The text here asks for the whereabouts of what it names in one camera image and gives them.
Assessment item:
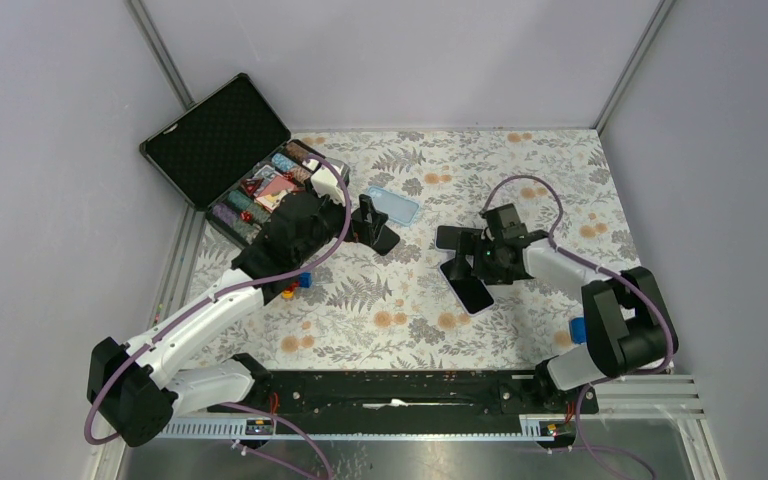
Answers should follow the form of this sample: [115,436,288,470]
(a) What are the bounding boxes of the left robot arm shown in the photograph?
[84,193,400,447]

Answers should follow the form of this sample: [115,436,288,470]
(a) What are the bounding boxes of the floral table mat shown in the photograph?
[190,130,639,370]

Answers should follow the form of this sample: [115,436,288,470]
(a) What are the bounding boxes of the red toy brick car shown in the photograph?
[281,272,313,300]

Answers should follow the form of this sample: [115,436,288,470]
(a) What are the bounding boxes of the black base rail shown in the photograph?
[241,370,578,437]

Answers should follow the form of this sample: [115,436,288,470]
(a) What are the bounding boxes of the black phone from blue case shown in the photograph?
[356,224,400,257]

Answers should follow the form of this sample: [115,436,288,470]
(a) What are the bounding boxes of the light blue phone case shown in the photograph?
[366,186,420,227]

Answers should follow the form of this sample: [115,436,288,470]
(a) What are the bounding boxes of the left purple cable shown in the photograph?
[84,154,353,480]

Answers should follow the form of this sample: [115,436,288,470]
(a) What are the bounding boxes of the blue toy car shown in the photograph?
[568,317,587,345]

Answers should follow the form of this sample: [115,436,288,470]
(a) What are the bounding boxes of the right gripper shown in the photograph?
[449,230,514,286]

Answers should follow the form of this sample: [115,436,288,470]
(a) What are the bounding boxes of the triangular card box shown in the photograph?
[240,177,264,198]

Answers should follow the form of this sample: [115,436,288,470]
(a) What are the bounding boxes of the black poker chip case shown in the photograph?
[140,73,328,268]

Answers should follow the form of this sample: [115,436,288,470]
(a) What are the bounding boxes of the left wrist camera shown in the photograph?
[310,163,350,206]

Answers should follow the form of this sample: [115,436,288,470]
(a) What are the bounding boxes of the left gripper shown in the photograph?
[296,177,387,263]

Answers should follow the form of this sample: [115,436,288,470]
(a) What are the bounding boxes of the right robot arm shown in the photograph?
[435,204,678,412]

